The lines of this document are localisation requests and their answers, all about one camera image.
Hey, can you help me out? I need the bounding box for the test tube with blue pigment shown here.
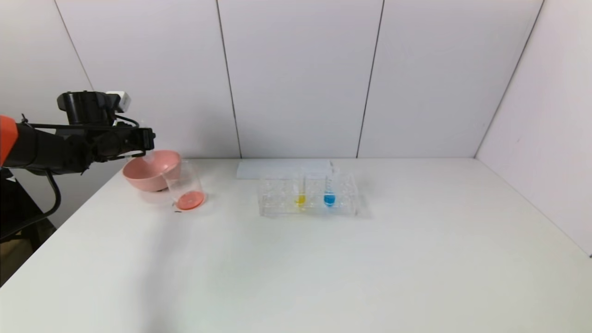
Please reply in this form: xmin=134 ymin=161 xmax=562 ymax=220
xmin=323 ymin=162 xmax=337 ymax=207

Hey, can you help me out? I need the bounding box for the clear glass beaker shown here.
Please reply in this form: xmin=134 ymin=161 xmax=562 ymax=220
xmin=163 ymin=162 xmax=206 ymax=212

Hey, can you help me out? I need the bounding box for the flat white paper box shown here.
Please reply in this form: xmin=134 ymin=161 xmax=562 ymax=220
xmin=236 ymin=160 xmax=333 ymax=180

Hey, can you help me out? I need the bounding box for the test tube with red pigment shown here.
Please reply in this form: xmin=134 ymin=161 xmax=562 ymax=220
xmin=126 ymin=154 xmax=157 ymax=177

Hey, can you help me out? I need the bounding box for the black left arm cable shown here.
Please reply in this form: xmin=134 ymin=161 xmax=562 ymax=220
xmin=0 ymin=169 xmax=62 ymax=241

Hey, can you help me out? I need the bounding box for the black stand beside table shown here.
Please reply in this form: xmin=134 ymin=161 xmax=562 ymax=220
xmin=0 ymin=169 xmax=56 ymax=253

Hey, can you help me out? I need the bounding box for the pink plastic bowl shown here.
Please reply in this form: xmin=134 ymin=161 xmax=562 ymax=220
xmin=122 ymin=150 xmax=182 ymax=192

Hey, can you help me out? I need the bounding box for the clear acrylic test tube rack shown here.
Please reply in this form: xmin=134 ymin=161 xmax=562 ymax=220
xmin=258 ymin=170 xmax=358 ymax=217

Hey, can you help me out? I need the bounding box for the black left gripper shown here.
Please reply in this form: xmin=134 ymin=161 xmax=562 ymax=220
xmin=115 ymin=128 xmax=156 ymax=158

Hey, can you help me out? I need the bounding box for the test tube with yellow pigment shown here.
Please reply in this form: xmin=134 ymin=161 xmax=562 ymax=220
xmin=294 ymin=172 xmax=307 ymax=208

